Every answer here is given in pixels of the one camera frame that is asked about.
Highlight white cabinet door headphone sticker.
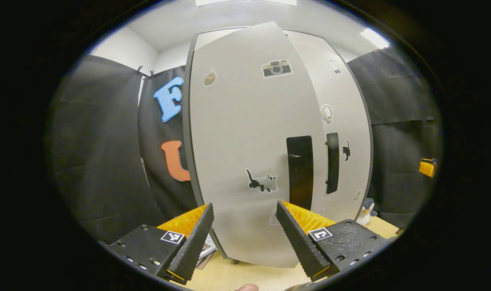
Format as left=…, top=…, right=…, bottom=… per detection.
left=284, top=29, right=374, bottom=222

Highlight black door handle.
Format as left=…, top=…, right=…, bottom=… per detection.
left=326, top=133, right=340, bottom=194

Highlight small ceiling light panel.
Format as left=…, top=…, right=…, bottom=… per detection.
left=360, top=27, right=391, bottom=50

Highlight small penguin toy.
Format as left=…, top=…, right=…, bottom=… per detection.
left=357, top=198, right=378, bottom=226

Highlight booklet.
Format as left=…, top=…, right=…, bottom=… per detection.
left=196, top=234, right=218, bottom=270

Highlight large ceiling light panel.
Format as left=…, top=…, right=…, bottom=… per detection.
left=196, top=0, right=298, bottom=6

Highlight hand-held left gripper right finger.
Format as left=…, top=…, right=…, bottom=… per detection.
left=275, top=201, right=392, bottom=282

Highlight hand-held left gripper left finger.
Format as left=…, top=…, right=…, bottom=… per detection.
left=108, top=203, right=214, bottom=285

